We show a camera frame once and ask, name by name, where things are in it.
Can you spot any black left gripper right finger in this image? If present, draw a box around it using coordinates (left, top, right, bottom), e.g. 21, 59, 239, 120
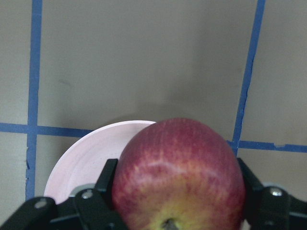
237, 158, 307, 230

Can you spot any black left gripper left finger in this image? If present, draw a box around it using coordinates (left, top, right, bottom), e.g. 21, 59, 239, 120
0, 159, 127, 230

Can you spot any red apple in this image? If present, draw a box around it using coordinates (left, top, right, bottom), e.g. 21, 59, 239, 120
112, 118, 246, 230

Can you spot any pink plate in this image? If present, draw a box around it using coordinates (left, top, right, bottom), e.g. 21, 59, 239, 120
44, 120, 153, 204

